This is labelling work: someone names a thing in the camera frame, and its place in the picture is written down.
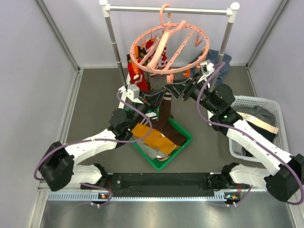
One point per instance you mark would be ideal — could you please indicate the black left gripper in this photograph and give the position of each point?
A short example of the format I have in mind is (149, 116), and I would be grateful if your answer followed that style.
(152, 100)

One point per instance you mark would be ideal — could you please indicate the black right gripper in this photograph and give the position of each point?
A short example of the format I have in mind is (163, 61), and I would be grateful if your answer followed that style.
(177, 90)

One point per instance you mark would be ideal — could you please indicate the pink clothes peg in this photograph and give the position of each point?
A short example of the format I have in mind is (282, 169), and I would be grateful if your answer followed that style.
(170, 78)

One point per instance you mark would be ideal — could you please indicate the pink round clip hanger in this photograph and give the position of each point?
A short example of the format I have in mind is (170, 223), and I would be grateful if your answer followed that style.
(164, 32)

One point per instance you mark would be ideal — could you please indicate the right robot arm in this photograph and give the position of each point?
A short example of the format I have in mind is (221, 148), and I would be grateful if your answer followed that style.
(283, 173)

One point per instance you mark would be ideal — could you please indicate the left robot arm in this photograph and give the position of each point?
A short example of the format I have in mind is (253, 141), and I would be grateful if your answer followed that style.
(61, 164)

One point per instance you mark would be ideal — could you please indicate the red white striped sock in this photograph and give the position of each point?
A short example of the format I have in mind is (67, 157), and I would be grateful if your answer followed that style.
(163, 60)

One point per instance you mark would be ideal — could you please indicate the mustard yellow sock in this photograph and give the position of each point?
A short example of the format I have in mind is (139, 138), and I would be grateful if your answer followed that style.
(155, 139)

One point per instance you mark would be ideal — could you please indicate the grey sock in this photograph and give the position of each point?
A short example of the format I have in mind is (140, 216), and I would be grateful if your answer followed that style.
(150, 152)

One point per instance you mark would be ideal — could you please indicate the green plastic bin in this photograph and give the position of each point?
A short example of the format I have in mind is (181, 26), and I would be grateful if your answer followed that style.
(158, 163)

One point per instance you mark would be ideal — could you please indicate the dark clothes in basket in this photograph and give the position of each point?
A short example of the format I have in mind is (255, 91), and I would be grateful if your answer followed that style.
(260, 119)

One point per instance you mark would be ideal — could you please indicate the white and steel clothes rack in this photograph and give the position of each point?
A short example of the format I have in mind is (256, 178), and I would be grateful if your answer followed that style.
(230, 12)

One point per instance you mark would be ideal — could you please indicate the white plastic laundry basket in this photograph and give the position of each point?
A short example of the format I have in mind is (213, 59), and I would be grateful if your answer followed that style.
(271, 106)

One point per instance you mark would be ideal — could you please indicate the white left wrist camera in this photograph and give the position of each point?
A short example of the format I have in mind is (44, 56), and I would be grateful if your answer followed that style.
(132, 92)

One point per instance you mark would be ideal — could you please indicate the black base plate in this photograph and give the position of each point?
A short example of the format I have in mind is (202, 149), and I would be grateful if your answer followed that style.
(166, 184)

